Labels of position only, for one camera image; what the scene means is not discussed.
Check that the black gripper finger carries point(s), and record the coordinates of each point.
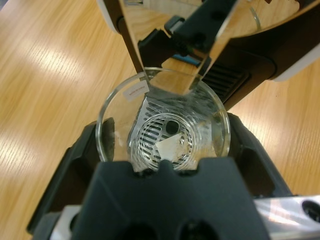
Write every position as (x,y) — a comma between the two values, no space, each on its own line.
(260,170)
(72,170)

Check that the clear glass cup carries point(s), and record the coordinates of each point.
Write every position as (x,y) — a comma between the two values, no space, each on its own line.
(117,117)

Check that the white capsule coffee machine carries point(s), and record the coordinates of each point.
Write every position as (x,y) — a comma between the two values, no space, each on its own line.
(250,62)

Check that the metal drip tray grate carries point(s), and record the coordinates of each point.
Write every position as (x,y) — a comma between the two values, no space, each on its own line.
(150,110)

